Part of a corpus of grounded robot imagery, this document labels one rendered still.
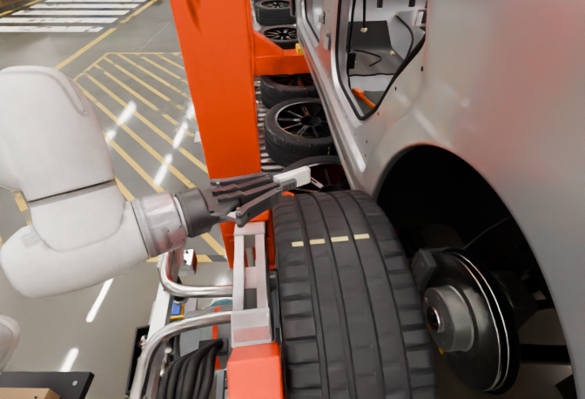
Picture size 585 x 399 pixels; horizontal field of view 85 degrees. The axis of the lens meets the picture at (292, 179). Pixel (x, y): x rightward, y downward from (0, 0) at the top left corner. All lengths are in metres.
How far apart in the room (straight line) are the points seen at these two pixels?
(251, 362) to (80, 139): 0.37
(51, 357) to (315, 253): 1.70
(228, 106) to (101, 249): 0.52
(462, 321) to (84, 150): 0.83
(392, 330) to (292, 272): 0.18
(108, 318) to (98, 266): 1.59
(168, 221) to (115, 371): 1.49
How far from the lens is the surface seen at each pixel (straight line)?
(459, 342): 0.92
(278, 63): 2.90
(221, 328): 0.82
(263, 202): 0.51
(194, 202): 0.50
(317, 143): 2.04
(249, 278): 0.66
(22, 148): 0.48
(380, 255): 0.61
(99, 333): 2.05
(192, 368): 0.66
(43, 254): 0.49
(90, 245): 0.48
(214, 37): 0.81
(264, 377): 0.52
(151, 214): 0.48
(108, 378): 1.92
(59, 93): 0.49
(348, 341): 0.57
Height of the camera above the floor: 1.65
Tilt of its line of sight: 41 degrees down
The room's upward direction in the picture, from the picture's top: straight up
